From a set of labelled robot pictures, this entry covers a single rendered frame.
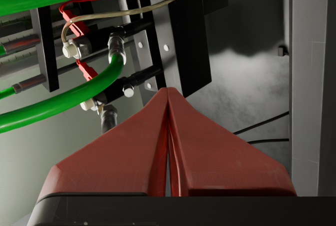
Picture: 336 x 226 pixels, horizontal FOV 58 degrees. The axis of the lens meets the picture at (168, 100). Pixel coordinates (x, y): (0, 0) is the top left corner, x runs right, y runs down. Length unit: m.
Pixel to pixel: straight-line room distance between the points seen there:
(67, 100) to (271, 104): 0.43
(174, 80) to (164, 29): 0.09
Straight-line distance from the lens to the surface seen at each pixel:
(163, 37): 0.49
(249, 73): 0.60
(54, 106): 0.25
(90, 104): 0.45
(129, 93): 0.45
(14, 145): 0.74
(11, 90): 0.61
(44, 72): 0.62
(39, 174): 0.79
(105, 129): 0.35
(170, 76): 0.51
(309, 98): 0.42
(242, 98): 0.63
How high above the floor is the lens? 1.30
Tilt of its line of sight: 36 degrees down
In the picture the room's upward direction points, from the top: 121 degrees counter-clockwise
